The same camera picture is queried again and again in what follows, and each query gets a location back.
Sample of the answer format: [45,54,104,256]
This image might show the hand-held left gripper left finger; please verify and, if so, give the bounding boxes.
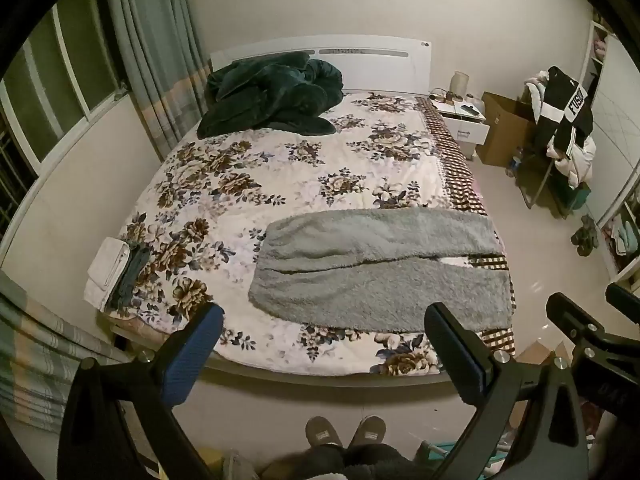
[57,302,226,480]

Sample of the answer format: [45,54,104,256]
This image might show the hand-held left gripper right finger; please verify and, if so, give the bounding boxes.
[424,302,589,480]

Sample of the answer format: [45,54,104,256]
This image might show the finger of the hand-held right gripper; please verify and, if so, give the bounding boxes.
[605,283,640,311]
[546,292,609,346]

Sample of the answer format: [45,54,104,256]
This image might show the grey fleece pants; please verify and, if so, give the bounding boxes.
[248,208,514,334]

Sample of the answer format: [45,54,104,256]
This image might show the dark slippers pair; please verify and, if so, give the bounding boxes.
[571,215,600,257]

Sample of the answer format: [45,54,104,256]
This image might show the dark green folded cloth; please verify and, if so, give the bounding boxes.
[114,242,151,309]

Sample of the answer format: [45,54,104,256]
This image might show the person's right grey slipper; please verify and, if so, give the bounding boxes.
[348,414,387,451]

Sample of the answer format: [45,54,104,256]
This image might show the person's grey slipper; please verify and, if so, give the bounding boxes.
[305,416,344,449]
[348,414,387,451]

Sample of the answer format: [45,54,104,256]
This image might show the white folded towel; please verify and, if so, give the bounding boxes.
[83,237,132,312]

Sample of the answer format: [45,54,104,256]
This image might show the white padded garment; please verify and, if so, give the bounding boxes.
[546,135,599,189]

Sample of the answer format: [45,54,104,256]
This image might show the person's left grey slipper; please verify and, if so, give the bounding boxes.
[305,416,344,449]

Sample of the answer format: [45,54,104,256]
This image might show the person's dark trouser legs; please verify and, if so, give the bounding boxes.
[260,442,417,480]

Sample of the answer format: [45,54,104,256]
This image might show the grey green striped curtain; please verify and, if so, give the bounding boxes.
[102,0,214,162]
[0,270,132,437]

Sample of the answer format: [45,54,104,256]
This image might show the white wardrobe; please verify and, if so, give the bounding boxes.
[581,20,640,292]

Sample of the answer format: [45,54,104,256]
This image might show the floral bed blanket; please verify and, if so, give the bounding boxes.
[97,91,518,378]

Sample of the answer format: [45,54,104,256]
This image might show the large cardboard box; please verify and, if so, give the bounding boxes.
[475,91,540,169]

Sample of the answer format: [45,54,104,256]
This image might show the black and white jacket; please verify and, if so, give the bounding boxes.
[537,66,595,157]

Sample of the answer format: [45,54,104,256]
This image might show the white nightstand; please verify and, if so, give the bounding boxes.
[428,93,491,162]

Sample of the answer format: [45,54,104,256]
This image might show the pale pink garment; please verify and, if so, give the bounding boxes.
[522,72,551,126]

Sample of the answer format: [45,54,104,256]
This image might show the dark green duvet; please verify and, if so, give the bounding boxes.
[196,52,345,140]

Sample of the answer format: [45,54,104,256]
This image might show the metal frame chair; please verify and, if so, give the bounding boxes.
[515,85,593,220]

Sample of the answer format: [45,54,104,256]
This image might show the white bed frame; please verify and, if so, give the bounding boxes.
[110,35,453,389]

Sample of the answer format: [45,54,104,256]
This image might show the white frame window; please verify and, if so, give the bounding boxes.
[0,0,132,241]

